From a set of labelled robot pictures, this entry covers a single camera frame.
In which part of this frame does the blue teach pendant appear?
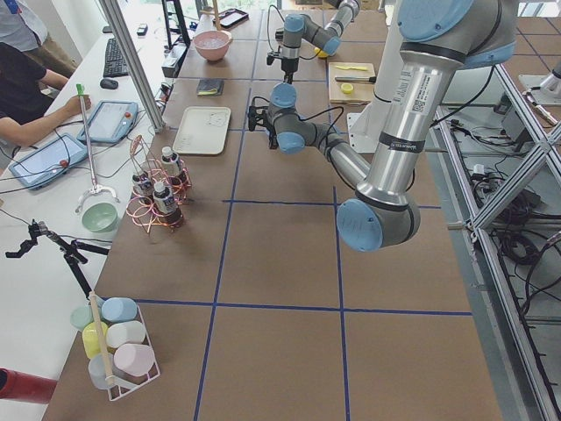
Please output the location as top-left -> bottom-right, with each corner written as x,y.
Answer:
88,100 -> 139,145
8,133 -> 88,189

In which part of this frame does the green bowl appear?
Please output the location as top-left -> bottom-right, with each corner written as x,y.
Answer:
82,203 -> 118,233

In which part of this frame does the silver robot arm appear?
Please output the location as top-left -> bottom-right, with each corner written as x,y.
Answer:
261,1 -> 518,252
267,0 -> 361,84

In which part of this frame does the red bottle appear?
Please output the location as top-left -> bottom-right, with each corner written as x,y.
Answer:
1,368 -> 58,404

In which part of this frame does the black keyboard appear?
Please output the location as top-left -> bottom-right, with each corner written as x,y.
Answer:
103,38 -> 128,78

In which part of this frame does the wooden cutting board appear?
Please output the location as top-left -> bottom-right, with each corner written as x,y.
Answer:
328,62 -> 376,104

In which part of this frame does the blue teach pendant far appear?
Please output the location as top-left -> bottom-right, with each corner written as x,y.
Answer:
88,100 -> 139,145

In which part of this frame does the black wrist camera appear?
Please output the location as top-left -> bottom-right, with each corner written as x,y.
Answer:
266,51 -> 281,66
247,96 -> 269,132

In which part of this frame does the seated person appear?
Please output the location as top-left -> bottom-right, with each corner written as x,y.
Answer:
1,43 -> 91,147

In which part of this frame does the cream bear tray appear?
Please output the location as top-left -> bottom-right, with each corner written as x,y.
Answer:
172,106 -> 231,155

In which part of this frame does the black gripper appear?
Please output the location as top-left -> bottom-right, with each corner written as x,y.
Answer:
280,57 -> 299,84

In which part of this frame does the lemon half slice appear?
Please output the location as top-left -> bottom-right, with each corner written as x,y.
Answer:
340,82 -> 354,94

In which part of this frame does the copper wire bottle rack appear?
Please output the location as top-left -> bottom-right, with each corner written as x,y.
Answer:
126,135 -> 192,232

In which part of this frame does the black tripod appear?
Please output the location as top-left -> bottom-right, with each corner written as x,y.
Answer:
4,220 -> 110,303

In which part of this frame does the aluminium frame post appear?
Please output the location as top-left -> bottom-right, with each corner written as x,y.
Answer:
99,0 -> 165,133

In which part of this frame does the black computer mouse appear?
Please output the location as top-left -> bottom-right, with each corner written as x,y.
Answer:
99,78 -> 119,90

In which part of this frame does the tea bottle one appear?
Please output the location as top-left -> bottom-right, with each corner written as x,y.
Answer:
132,167 -> 154,205

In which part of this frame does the grey folded cloth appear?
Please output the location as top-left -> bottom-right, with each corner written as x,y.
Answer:
196,78 -> 224,96

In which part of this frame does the tea bottle two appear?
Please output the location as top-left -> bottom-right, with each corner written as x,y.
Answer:
161,146 -> 182,186

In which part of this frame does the yellow plastic knife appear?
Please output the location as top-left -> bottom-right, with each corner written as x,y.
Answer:
335,65 -> 369,71

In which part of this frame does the pink bowl of ice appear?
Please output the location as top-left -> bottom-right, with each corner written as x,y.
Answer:
193,31 -> 232,61

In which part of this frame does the white cup rack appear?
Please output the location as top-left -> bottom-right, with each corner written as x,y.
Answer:
70,291 -> 161,402

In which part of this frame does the blue teach pendant near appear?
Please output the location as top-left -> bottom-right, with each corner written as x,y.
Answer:
8,133 -> 88,189

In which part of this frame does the yellow lemon upper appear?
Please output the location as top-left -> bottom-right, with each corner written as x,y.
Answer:
314,47 -> 330,59

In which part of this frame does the tea bottle three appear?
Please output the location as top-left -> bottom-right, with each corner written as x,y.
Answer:
153,181 -> 184,227

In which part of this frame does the long reacher grabber stick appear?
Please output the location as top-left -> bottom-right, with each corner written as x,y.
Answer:
75,83 -> 120,214

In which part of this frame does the wooden stand with base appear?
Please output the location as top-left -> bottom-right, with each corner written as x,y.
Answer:
207,0 -> 222,31

